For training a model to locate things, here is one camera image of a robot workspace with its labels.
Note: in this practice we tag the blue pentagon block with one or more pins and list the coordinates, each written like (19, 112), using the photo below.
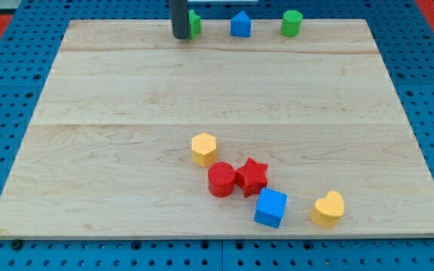
(241, 25)

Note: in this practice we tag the green star block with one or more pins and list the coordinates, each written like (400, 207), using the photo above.
(195, 24)

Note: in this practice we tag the yellow heart block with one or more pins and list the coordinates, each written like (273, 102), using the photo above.
(327, 211)

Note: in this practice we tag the blue cube block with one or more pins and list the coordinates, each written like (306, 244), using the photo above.
(270, 207)

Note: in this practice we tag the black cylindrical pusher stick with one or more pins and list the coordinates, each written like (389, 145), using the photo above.
(180, 19)

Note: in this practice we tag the yellow hexagon block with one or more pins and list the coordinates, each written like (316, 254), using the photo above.
(204, 149)

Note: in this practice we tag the green cylinder block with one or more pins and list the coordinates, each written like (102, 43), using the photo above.
(291, 23)

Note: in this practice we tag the red cylinder block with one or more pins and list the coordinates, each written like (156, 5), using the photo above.
(221, 179)

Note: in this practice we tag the red star block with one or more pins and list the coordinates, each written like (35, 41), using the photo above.
(251, 177)

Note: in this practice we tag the light wooden board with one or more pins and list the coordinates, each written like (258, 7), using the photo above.
(107, 153)

